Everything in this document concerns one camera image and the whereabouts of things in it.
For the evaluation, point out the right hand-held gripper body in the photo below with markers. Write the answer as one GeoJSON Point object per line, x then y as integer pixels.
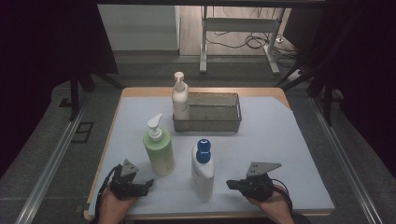
{"type": "Point", "coordinates": [257, 188]}

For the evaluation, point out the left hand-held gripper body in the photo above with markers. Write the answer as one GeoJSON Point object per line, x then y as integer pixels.
{"type": "Point", "coordinates": [124, 186]}

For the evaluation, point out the green and cream pump bottle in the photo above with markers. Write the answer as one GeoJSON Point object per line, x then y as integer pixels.
{"type": "Point", "coordinates": [160, 155]}

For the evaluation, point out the white bottle with blue cap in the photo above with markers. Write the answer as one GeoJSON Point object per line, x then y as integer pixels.
{"type": "Point", "coordinates": [202, 177]}

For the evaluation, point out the metal mesh basket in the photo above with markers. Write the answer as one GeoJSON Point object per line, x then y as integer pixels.
{"type": "Point", "coordinates": [211, 124]}

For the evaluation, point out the person's left hand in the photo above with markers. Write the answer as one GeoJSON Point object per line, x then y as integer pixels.
{"type": "Point", "coordinates": [113, 208]}

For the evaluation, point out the person's right hand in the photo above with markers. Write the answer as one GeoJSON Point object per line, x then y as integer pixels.
{"type": "Point", "coordinates": [274, 207]}

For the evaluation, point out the pale blue table mat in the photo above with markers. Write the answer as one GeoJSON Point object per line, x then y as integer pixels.
{"type": "Point", "coordinates": [264, 140]}

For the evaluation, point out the black metal stand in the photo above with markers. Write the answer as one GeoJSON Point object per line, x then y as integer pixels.
{"type": "Point", "coordinates": [327, 102]}
{"type": "Point", "coordinates": [74, 99]}

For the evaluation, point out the white power strip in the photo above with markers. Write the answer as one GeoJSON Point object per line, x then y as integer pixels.
{"type": "Point", "coordinates": [279, 39]}

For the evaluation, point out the dark curtain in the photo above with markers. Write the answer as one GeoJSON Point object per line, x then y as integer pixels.
{"type": "Point", "coordinates": [37, 62]}
{"type": "Point", "coordinates": [367, 62]}

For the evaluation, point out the white cabinet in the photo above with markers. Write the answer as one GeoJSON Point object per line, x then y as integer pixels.
{"type": "Point", "coordinates": [140, 28]}

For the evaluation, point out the black overhead beam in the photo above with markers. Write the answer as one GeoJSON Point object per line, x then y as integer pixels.
{"type": "Point", "coordinates": [218, 2]}

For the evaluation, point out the aluminium rail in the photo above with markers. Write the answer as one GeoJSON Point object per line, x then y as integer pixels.
{"type": "Point", "coordinates": [49, 169]}
{"type": "Point", "coordinates": [348, 169]}

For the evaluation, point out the white metal desk frame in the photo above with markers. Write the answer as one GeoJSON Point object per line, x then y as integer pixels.
{"type": "Point", "coordinates": [239, 24]}

